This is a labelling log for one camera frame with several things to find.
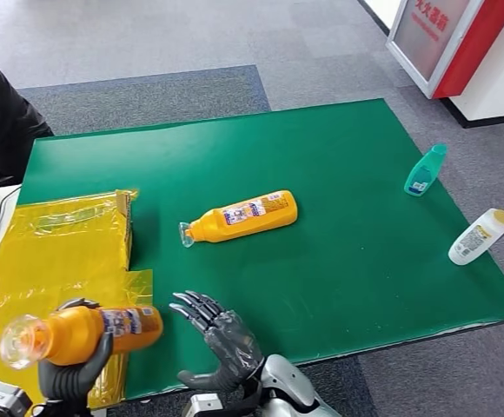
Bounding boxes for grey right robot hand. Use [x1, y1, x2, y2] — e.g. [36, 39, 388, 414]
[169, 290, 265, 394]

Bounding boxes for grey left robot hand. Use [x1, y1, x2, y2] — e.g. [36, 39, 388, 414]
[38, 297, 115, 417]

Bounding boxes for orange detergent bottle clear cap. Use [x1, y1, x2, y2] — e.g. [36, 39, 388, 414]
[0, 305, 164, 371]
[178, 189, 299, 249]

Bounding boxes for teal plastic bottle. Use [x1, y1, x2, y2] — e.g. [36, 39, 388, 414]
[403, 142, 448, 199]

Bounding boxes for white bottle yellow cap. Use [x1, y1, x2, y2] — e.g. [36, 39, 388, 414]
[447, 208, 504, 267]

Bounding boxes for yellow film wrapped box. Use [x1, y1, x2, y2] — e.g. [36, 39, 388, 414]
[0, 189, 154, 411]

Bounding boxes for green table mat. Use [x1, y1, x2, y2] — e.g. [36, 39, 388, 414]
[18, 98, 504, 401]

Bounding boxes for person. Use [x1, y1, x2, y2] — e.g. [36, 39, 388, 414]
[0, 43, 55, 192]

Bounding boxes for red and white fire cabinet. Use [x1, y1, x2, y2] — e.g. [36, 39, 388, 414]
[385, 0, 504, 129]

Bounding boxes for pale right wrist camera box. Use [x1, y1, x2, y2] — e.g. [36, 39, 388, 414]
[182, 394, 225, 417]

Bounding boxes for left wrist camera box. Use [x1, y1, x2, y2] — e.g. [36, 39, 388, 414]
[0, 381, 33, 417]

